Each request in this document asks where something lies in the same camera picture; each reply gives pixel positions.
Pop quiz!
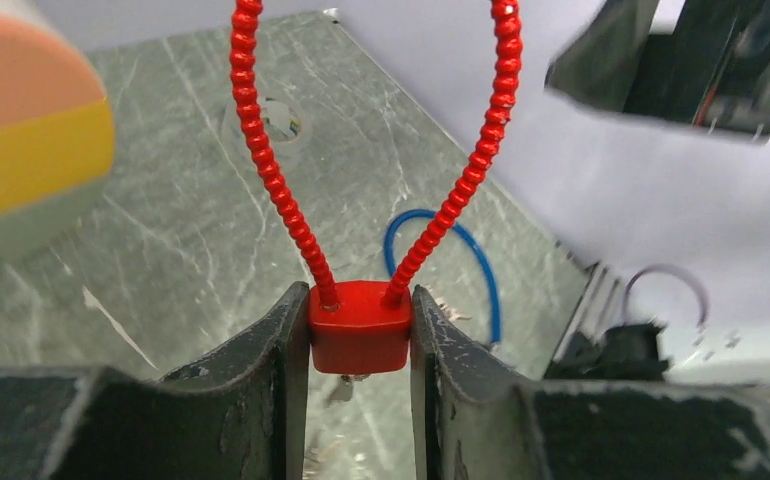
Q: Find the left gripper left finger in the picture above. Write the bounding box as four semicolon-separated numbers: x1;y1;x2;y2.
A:
0;282;309;479

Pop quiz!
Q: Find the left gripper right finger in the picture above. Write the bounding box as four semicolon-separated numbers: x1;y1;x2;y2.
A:
410;287;770;479

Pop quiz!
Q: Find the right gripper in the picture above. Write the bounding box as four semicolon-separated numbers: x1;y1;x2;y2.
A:
545;1;770;137

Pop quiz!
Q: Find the small red lock key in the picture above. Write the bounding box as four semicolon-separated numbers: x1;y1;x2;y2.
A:
324;375;368;407

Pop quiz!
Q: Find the red cable lock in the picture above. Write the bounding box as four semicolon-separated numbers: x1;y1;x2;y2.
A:
229;1;522;376

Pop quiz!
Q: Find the beige drawer cabinet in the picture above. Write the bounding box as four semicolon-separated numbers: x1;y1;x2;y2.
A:
0;1;115;267

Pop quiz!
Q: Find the blue cable lock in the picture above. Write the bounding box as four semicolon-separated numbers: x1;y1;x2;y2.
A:
381;208;503;349

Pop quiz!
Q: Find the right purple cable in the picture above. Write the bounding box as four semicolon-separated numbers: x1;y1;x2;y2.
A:
622;263;711;329

